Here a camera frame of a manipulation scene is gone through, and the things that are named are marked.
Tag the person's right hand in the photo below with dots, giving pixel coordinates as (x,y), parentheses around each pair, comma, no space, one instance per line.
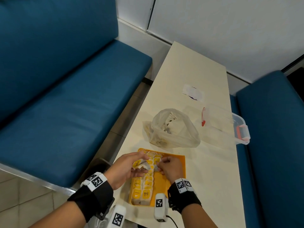
(173,169)

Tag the person's left hand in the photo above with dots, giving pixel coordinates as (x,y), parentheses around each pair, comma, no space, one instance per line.
(121,170)

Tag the yellow tray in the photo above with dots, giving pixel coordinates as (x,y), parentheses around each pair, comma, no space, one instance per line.
(175,161)

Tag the yellow tagged tea bag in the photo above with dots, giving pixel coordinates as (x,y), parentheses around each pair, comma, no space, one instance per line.
(157,167)

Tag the bunch of tea bags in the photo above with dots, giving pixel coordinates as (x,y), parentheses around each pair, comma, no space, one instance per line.
(141,165)

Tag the row of tea bags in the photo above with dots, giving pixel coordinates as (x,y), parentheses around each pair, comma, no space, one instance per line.
(142,192)

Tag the clear plastic bag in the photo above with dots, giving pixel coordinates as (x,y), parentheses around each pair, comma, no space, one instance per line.
(190,137)

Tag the clear box with red latches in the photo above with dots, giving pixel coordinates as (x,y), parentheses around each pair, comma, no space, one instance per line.
(221,125)

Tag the person's left forearm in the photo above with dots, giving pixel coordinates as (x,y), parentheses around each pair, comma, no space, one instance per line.
(78,208)

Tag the person's right forearm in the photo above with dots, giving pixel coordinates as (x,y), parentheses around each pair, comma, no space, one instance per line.
(190,206)

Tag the white marker wristband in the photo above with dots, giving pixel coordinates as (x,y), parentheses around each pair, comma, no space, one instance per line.
(184,185)
(96,181)

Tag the white paper patch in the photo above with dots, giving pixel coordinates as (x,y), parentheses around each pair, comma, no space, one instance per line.
(196,93)

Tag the blue sofa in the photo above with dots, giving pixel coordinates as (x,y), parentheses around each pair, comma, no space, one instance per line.
(66,92)
(273,151)

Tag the black metal pole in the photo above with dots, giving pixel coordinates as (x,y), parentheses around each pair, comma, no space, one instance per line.
(293,64)

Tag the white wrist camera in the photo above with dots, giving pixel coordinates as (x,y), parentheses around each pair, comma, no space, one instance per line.
(160,206)
(117,218)

